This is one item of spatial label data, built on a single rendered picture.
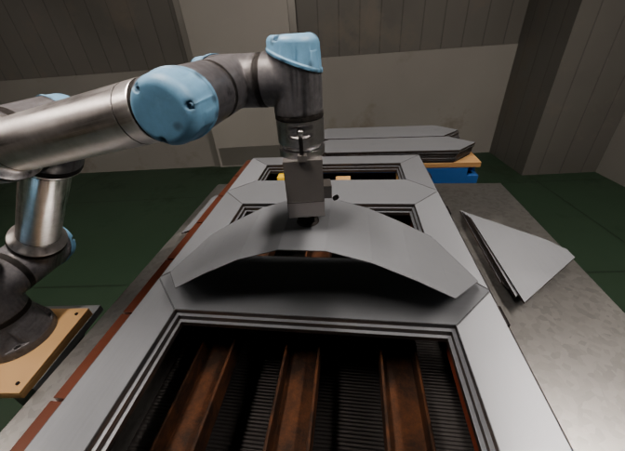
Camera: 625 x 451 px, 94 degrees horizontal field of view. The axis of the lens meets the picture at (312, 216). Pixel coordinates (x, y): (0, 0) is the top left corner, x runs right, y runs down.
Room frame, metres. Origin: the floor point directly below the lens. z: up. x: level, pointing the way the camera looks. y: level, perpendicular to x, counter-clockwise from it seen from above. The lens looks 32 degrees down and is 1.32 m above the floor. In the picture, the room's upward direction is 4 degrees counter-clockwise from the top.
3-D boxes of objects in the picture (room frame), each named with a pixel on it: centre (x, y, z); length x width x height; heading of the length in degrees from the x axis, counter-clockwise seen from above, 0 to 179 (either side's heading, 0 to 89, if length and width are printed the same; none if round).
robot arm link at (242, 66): (0.47, 0.11, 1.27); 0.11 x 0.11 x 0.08; 78
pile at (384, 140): (1.44, -0.40, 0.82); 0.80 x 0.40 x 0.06; 81
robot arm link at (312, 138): (0.47, 0.01, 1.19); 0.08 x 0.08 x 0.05
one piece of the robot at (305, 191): (0.47, 0.00, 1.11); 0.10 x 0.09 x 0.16; 89
